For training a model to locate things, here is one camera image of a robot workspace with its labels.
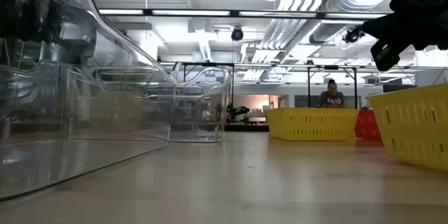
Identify dark background monitor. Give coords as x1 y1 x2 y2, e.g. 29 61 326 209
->
382 83 418 94

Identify person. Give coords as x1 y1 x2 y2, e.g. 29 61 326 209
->
319 78 347 109

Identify red slotted plastic basket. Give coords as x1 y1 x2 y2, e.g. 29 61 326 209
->
354 109 383 144

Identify black metal station frame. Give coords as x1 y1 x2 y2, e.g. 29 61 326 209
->
181 62 236 113
307 64 358 109

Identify ceiling light strip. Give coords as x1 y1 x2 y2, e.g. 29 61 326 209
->
325 13 386 20
239 10 318 18
99 8 144 16
151 9 231 17

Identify black round overhead camera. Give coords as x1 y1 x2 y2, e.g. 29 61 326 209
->
342 27 365 44
230 27 244 42

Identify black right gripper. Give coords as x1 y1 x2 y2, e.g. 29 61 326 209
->
362 0 433 73

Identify clear plastic storage bin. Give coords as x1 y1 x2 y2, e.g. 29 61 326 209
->
169 62 232 144
64 61 176 141
0 0 177 202

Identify yellow slotted plastic basket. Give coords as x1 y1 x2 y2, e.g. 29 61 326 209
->
265 107 361 142
367 83 448 172

